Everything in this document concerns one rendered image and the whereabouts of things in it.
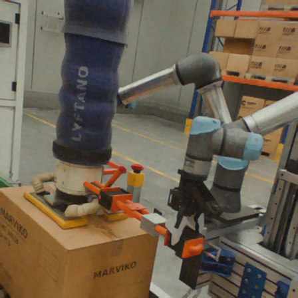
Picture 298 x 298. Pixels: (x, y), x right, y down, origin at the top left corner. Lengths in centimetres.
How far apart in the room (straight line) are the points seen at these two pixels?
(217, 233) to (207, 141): 62
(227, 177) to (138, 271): 51
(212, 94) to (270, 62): 757
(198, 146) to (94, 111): 50
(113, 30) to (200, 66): 38
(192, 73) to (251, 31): 814
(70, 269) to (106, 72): 68
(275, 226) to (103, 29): 95
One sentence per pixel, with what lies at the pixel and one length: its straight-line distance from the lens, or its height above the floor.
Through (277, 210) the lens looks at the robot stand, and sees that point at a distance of 158.
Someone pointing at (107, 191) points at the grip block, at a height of 110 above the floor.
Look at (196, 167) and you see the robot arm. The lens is 105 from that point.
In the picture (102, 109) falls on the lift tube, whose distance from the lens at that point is 142.
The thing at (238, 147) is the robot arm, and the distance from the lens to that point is 105.
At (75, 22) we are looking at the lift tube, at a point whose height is 163.
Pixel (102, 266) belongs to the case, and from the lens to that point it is 140.
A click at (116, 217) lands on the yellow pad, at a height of 97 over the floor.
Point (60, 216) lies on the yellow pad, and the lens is 145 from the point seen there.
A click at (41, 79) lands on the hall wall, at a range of 1095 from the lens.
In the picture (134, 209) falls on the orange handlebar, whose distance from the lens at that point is 126.
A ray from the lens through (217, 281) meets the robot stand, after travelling 165.
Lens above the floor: 154
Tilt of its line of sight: 16 degrees down
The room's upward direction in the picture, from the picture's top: 10 degrees clockwise
